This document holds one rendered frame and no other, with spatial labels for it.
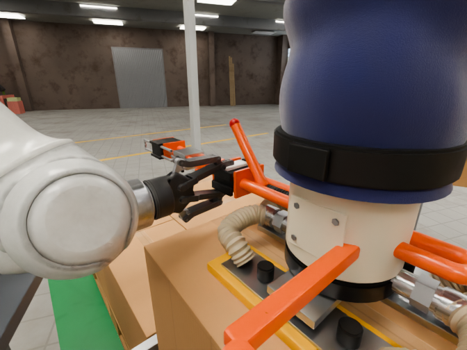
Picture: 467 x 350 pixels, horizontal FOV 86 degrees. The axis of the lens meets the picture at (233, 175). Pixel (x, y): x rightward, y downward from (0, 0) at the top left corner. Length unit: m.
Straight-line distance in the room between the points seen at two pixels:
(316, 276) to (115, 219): 0.20
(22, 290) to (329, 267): 0.81
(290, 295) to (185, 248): 0.33
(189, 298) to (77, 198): 0.28
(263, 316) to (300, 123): 0.20
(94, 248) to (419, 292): 0.37
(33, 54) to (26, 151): 16.04
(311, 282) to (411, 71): 0.21
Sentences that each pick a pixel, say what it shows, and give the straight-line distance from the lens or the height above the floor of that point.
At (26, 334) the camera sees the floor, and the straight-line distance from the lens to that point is 1.95.
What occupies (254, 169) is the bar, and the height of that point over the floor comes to 1.11.
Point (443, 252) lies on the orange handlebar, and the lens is 0.41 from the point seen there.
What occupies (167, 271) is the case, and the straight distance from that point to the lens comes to 0.50.
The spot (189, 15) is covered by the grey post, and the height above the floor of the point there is 2.18.
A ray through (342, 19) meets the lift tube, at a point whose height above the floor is 1.33.
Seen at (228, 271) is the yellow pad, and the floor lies 0.97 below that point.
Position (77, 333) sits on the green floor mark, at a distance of 1.81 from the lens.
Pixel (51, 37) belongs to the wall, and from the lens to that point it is 16.13.
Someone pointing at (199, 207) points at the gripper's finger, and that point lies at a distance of 0.54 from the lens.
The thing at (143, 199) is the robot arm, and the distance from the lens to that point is 0.43.
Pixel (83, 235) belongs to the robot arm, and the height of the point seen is 1.16.
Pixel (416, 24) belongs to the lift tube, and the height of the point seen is 1.32.
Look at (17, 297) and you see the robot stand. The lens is 0.92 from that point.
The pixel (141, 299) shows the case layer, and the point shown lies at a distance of 1.06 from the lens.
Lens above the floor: 1.27
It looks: 20 degrees down
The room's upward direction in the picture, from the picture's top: straight up
